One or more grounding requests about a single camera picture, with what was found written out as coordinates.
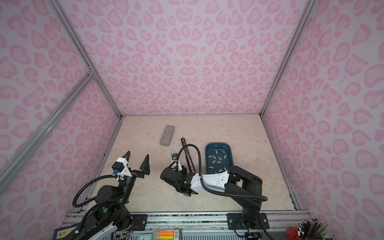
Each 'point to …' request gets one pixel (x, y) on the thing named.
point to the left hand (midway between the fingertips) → (137, 152)
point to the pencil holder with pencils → (312, 229)
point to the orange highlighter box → (172, 234)
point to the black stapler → (187, 156)
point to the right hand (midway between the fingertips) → (173, 167)
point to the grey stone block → (167, 134)
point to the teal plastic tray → (218, 157)
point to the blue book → (63, 233)
